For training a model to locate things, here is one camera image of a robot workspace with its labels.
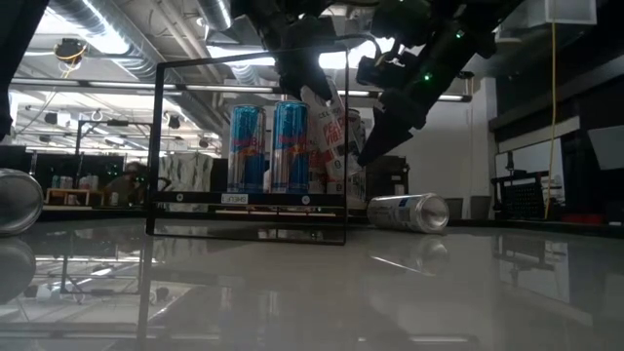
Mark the silver blue Red Bull can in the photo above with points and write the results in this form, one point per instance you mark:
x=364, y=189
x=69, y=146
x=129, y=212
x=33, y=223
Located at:
x=247, y=156
x=290, y=156

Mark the Celsius Arctic Vibe can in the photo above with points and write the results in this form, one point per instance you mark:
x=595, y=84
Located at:
x=400, y=213
x=19, y=202

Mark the grey waste bin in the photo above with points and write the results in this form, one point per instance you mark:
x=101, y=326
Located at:
x=480, y=207
x=456, y=207

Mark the white paper sheet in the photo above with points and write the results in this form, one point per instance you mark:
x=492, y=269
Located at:
x=609, y=146

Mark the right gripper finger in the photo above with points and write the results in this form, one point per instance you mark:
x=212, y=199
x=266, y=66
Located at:
x=395, y=124

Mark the black metal table frame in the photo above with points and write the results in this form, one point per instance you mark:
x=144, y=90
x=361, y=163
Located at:
x=73, y=214

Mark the wooden side table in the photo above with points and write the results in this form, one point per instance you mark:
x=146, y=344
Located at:
x=73, y=191

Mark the black cart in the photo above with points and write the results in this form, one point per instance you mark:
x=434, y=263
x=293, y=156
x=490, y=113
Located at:
x=524, y=190

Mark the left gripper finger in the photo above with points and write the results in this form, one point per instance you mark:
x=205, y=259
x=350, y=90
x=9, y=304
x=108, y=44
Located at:
x=304, y=73

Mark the black cabinet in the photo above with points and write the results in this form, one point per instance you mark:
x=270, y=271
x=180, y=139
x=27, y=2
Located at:
x=390, y=178

